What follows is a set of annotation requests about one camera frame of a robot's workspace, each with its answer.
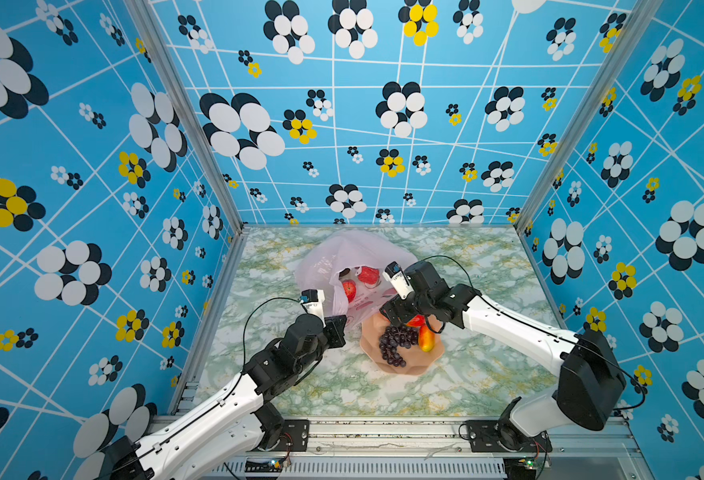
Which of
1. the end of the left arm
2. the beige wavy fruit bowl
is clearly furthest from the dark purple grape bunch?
the end of the left arm

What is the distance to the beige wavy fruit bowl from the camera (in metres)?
0.84

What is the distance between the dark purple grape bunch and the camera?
0.84 metres

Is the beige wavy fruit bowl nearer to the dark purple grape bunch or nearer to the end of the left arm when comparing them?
the dark purple grape bunch
